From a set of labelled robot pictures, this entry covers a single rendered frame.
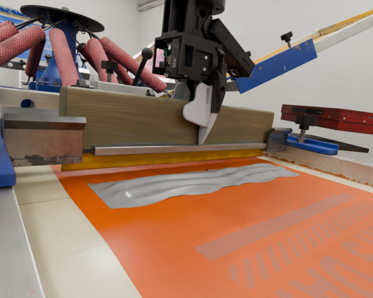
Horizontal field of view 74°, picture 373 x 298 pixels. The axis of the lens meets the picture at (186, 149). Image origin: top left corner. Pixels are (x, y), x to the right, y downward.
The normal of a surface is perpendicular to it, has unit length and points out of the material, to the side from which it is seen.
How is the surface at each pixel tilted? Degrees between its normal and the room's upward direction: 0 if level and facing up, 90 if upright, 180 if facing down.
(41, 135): 90
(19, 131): 90
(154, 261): 0
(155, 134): 90
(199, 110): 84
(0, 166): 0
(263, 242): 0
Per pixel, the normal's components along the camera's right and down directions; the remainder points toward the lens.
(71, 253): 0.13, -0.97
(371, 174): -0.77, 0.03
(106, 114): 0.62, 0.23
